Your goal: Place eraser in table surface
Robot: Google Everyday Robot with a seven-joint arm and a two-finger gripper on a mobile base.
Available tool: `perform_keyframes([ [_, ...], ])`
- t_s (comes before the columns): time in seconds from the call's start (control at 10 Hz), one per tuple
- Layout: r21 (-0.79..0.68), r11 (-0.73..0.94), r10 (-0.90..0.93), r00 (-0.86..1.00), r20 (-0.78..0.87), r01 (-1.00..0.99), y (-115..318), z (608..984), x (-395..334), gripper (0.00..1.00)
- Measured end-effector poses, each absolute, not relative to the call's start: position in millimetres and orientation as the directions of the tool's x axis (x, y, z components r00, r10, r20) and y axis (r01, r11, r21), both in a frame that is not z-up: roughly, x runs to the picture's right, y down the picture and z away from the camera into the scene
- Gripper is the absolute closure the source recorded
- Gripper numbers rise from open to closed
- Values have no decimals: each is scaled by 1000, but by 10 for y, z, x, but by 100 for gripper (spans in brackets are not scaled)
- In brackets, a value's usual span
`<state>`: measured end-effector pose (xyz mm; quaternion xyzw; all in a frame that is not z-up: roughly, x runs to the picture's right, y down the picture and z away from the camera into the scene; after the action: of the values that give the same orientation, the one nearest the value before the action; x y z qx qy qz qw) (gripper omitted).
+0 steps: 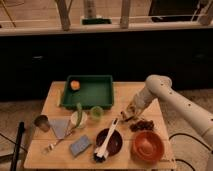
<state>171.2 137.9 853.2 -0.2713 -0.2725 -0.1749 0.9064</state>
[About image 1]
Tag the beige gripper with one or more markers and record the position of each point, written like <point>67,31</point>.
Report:
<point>132,111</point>

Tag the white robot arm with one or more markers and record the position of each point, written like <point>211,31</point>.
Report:
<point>159,86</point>

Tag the blue eraser block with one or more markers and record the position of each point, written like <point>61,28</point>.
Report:
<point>80,145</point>

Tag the dark grape bunch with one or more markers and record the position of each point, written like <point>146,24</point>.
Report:
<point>142,125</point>

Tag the small green cup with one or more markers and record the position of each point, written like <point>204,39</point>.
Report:
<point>96,113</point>

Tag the dark brown bowl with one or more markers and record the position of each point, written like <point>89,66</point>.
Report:
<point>115,142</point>

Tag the orange bowl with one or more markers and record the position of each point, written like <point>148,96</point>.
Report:
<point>147,146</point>

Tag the green plastic tray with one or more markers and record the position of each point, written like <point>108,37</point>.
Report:
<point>95,90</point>

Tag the green vegetable toy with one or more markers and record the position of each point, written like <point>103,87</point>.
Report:
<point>79,114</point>

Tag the white dish brush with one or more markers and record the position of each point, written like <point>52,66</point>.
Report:
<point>100,153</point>

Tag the orange fruit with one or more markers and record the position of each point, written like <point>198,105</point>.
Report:
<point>75,85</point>

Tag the grey folded cloth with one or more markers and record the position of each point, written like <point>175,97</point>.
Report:
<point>59,127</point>

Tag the metal cup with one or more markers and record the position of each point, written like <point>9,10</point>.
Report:
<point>42,123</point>

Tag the silver fork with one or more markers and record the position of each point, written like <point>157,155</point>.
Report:
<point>51,146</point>

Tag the black pole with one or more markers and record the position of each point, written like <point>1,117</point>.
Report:
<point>15,155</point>

